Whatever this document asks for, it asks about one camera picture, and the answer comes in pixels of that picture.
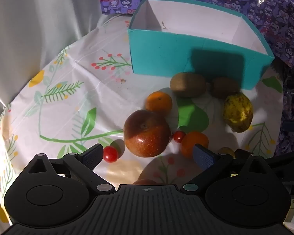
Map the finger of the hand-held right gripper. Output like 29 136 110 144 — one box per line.
236 149 294 169

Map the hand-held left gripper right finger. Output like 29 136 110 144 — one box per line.
182 144 273 194

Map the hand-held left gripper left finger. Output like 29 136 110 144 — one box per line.
29 144 115 197

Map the red apple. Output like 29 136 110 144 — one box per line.
123 110 171 158

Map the red cherry tomato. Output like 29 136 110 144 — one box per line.
103 146 119 163
173 131 186 143

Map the oval orange tangerine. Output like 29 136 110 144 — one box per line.
181 131 209 158

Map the small yellow fruit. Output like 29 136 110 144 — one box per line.
218 147 236 158

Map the floral white tablecloth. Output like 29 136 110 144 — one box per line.
0 12 285 226

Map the yellow spotted passion fruit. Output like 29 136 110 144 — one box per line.
223 92 253 133

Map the reddish orange fruit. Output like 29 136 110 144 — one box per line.
132 179 158 185

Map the round orange tangerine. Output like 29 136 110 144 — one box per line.
146 91 173 115

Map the small brown kiwi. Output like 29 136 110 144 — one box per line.
210 77 240 99

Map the large brown kiwi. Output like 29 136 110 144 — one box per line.
170 72 207 97

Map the teal cardboard box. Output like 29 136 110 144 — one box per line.
127 0 275 90

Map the white curtain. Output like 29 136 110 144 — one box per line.
0 0 106 110

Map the purple cartoon printed cloth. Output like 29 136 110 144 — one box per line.
98 0 294 157

